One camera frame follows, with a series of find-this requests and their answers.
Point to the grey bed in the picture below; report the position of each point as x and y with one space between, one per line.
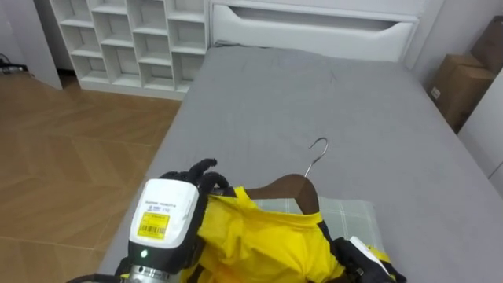
294 110

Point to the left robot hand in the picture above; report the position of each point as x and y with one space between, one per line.
167 220

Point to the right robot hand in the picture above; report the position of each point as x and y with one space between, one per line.
363 267

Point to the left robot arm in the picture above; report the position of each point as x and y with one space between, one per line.
151 275

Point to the light brown cardboard box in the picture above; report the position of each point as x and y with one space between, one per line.
456 90

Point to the yellow and black garment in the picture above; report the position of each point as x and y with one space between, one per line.
255 243

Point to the dark brown cardboard box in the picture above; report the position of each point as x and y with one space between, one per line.
491 43

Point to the white cube shelf unit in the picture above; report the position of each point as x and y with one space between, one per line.
129 43

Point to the black power strip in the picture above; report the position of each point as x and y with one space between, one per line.
12 68

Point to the brown wooden clothes hanger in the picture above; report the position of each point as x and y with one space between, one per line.
298 188

